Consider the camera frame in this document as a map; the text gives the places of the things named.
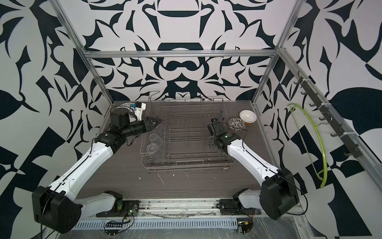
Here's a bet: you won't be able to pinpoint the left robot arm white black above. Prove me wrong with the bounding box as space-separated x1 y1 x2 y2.
32 104 162 234

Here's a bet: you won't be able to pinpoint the frosted textured plastic cup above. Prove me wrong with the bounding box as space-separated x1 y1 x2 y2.
149 133 163 147

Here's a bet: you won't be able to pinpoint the aluminium frame bars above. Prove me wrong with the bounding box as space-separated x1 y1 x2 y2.
50 1 382 189

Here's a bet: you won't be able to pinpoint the green plastic hanger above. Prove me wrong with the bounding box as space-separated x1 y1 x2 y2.
288 103 328 188

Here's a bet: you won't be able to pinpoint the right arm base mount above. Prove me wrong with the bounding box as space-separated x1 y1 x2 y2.
216 199 262 216

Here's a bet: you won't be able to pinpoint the white orange small bowl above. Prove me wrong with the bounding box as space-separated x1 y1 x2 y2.
239 110 257 124

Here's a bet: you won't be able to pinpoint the zigzag rim white bowl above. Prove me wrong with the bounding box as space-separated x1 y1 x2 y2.
115 103 136 109

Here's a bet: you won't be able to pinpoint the grey wire dish rack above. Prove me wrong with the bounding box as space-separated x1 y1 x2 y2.
140 91 235 172

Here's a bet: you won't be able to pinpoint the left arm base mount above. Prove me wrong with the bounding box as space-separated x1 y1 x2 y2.
96 200 140 218

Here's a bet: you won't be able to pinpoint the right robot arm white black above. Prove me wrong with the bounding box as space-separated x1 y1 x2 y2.
208 118 299 220

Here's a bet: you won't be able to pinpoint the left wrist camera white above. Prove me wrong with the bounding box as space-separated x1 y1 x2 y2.
130 102 147 121

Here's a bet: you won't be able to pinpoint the clear faceted plastic cup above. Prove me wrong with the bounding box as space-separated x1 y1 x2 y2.
146 143 163 160

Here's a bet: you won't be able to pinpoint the black wall hook rail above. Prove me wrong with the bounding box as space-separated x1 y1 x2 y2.
295 71 363 158

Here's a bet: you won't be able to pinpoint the black white patterned bowl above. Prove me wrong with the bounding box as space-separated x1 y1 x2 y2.
228 117 246 132

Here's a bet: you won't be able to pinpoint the white slotted cable duct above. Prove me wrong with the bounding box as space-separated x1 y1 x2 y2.
73 218 238 231

